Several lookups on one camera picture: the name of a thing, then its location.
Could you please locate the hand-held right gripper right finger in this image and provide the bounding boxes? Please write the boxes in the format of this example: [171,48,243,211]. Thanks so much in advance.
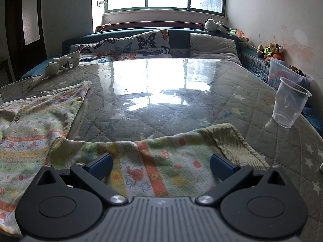
[195,153,288,205]

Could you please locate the dark wooden door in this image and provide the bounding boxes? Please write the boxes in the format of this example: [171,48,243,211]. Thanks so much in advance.
[5,0,48,67]

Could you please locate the striped patterned baby garment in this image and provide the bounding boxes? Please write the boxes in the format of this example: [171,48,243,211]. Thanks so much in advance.
[0,80,270,238]

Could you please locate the clear plastic toy box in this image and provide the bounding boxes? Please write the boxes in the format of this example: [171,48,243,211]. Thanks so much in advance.
[267,57,315,90]

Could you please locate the white charger cable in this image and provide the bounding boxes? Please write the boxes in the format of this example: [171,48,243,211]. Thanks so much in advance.
[96,0,113,34]

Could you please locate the butterfly print pillow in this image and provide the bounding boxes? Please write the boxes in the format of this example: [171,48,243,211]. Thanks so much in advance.
[69,29,171,64]

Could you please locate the quilted mattress with plastic cover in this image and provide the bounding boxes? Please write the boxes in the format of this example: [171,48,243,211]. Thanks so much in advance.
[0,58,323,242]

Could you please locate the clear plastic cup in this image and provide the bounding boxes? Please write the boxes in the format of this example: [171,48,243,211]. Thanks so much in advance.
[272,77,313,129]

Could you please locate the teal bed frame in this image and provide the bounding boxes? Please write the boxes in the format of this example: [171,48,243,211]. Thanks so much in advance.
[20,28,323,134]

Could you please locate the grey pillow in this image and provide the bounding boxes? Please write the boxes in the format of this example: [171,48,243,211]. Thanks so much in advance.
[189,33,243,66]

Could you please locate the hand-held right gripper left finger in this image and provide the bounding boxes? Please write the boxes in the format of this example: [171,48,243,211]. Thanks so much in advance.
[34,152,129,205]

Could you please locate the brown plush toys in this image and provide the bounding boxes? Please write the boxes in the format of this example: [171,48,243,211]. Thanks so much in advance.
[257,43,284,61]

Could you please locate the white and black plush toy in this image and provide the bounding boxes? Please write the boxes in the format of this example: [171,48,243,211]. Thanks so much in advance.
[204,18,229,34]

